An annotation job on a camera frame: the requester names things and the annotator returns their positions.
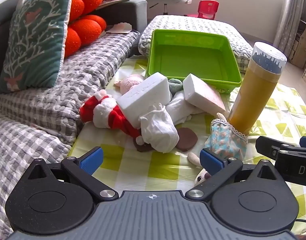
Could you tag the red plastic chair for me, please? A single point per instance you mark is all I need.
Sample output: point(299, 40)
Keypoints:
point(208, 7)

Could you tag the crumpled white cloth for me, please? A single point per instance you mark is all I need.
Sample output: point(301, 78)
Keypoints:
point(180, 107)

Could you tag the green plastic bin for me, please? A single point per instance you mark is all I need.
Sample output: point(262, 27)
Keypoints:
point(190, 60)

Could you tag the grey quilted ottoman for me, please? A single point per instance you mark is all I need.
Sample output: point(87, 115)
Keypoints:
point(193, 22)

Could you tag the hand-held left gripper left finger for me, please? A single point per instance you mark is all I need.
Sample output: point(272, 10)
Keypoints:
point(91, 158)

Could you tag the white cloth hat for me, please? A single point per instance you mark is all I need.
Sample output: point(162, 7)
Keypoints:
point(158, 130)

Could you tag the grey-green sponge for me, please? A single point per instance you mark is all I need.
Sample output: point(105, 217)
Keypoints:
point(175, 86)

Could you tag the brown felt disc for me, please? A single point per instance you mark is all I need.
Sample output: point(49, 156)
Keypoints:
point(143, 148)
point(186, 138)

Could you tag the beige plush doll floral dress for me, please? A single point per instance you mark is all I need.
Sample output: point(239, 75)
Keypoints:
point(225, 140)

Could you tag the grey patterned curtain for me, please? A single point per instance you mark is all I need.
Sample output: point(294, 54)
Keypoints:
point(288, 10)

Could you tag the grey sofa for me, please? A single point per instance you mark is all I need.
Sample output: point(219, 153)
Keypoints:
point(122, 12)

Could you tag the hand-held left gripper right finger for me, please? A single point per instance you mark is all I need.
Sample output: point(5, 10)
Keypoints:
point(210, 161)

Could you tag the teal pillow white coral print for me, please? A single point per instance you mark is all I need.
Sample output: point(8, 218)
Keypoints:
point(32, 42)

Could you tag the picture book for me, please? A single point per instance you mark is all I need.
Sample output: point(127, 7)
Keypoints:
point(110, 4)

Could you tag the pink fluffy toy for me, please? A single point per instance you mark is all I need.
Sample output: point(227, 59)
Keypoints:
point(130, 82)

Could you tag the white foam block pink face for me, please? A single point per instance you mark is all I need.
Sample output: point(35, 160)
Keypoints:
point(193, 90)

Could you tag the orange pumpkin cushion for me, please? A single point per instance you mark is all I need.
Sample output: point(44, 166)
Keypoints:
point(85, 27)
point(85, 0)

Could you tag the yellow-green checked tablecloth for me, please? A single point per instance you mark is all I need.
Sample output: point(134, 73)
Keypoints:
point(155, 160)

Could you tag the yellow bottle clear cap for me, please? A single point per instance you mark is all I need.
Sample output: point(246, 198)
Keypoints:
point(255, 92)

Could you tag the wooden shelf with boxes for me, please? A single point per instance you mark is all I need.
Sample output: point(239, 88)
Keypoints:
point(303, 50)

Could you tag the red white santa plush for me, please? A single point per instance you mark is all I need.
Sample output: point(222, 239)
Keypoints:
point(105, 110)

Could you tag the white paper scrap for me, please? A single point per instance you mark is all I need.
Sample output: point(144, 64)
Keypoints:
point(119, 28)

